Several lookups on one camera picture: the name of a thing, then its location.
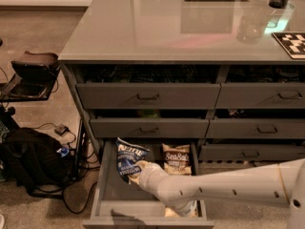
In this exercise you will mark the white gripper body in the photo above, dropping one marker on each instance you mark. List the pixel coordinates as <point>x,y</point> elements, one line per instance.
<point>149,173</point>

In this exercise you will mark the blue chip bag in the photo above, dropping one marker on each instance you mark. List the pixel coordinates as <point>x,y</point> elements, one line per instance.
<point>127,156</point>

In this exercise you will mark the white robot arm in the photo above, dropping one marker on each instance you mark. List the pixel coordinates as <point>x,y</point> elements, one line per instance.
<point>277,184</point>

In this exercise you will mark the brown sea salt chip bag rear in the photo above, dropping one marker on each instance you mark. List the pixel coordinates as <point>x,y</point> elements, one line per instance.
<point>177,160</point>

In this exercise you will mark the brown sea salt chip bag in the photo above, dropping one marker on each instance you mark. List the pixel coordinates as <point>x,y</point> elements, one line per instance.
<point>171,212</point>
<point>177,160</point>

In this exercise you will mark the open bottom left drawer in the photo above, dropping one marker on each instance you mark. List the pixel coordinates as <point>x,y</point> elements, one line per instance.
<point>118,205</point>

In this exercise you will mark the brown sea salt chip bag front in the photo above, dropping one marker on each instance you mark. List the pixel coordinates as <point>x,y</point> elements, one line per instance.
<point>171,212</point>

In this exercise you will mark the middle left grey drawer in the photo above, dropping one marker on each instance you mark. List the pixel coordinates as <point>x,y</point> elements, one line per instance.
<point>149,127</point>

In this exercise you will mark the grey drawer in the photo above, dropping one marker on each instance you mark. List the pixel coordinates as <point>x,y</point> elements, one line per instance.
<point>248,128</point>
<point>250,152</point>
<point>261,96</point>
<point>149,127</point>
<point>148,95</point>

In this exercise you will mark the middle right grey drawer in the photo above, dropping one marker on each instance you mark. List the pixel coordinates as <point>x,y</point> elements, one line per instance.
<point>248,128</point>

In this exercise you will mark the top left grey drawer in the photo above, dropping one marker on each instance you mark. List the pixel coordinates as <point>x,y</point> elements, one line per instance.
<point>148,95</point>

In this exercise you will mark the grey drawer cabinet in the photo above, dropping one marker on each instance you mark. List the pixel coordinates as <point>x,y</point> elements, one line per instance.
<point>178,41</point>

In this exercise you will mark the bottom right grey drawer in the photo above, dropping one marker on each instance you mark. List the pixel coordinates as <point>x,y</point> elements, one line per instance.
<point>250,152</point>

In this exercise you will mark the top right grey drawer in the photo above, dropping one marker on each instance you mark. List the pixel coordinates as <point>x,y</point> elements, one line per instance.
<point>261,96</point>

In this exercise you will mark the black power adapter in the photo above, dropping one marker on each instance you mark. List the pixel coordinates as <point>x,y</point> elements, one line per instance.
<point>61,129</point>

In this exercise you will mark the black backpack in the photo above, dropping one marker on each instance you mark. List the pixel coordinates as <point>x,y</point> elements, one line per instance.
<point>34,159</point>

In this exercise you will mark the checkered marker board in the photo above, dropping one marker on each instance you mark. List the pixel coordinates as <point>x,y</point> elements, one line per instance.
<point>293,42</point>

